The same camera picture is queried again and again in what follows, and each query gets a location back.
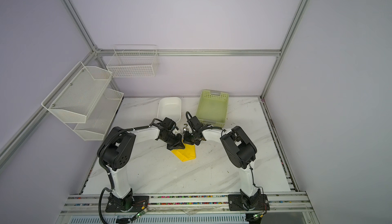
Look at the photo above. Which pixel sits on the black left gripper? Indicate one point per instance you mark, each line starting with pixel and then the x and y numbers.
pixel 176 145

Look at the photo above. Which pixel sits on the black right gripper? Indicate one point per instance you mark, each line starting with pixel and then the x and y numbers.
pixel 186 139

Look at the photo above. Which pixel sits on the yellow paper napkin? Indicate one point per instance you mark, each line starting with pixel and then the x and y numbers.
pixel 187 154

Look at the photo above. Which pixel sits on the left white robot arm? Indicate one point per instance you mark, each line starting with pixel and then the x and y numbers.
pixel 115 153

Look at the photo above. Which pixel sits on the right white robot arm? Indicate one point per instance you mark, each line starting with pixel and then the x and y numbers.
pixel 241 152

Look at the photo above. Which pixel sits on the light green perforated basket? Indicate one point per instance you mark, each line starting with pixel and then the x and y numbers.
pixel 212 108

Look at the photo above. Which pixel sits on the white plastic cutlery tub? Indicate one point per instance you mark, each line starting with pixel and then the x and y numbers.
pixel 170 107

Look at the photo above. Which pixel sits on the lower white mesh shelf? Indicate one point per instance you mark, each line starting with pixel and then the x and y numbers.
pixel 101 118

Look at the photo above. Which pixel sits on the white mesh shelf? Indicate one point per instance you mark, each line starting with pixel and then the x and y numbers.
pixel 74 99
pixel 101 118

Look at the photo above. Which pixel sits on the upper white mesh shelf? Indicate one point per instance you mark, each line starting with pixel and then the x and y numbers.
pixel 74 99

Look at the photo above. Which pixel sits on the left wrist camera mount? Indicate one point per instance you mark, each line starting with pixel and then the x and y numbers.
pixel 175 131

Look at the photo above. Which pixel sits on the white wire wall basket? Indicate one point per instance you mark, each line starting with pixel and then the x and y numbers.
pixel 134 61

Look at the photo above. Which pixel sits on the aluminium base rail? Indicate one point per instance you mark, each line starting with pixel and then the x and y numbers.
pixel 196 208

